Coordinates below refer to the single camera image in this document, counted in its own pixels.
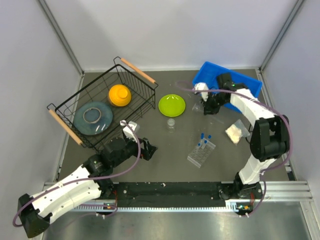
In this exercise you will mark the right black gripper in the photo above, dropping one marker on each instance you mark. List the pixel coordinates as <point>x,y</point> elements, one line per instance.
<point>208,108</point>

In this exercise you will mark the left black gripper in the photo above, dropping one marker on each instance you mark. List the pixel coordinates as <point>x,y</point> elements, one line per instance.
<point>147,153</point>

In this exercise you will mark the glass thistle funnel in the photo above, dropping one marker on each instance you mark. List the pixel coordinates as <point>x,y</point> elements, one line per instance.
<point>200,109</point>

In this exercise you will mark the clear glass bottle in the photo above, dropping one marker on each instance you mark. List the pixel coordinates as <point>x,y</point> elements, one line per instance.
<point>171,125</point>

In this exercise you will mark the beige sponge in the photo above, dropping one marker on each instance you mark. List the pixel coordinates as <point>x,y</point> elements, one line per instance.
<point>237,131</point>

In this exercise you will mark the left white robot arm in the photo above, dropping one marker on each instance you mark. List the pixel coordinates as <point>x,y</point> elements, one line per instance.
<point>89,181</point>

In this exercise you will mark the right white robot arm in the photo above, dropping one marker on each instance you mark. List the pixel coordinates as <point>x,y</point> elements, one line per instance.
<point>269,140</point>

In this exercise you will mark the blue plastic bin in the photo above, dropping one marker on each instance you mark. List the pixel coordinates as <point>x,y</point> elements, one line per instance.
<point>208,74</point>

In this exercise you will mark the green plastic plate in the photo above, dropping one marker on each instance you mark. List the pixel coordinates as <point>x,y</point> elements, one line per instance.
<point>172,105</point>

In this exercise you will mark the clear test tube rack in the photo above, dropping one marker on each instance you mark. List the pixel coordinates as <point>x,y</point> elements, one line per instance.
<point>199,156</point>

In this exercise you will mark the orange ribbed bowl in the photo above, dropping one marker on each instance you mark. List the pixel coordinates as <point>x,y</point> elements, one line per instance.
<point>119,95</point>

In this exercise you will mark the blue ceramic plate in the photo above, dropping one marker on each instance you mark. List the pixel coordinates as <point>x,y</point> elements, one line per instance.
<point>93,118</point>

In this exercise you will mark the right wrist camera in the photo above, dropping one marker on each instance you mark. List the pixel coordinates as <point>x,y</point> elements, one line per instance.
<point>201,89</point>

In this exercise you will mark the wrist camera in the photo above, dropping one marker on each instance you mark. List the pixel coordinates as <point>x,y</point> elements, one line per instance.
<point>201,89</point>
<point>130,129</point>

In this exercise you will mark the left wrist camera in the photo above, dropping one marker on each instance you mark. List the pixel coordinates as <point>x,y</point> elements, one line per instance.
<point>130,129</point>

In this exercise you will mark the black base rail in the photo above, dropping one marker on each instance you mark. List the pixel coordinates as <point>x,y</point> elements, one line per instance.
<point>167,194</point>

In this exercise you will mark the black wire basket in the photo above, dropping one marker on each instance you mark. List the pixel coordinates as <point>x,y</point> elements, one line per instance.
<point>143,90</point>

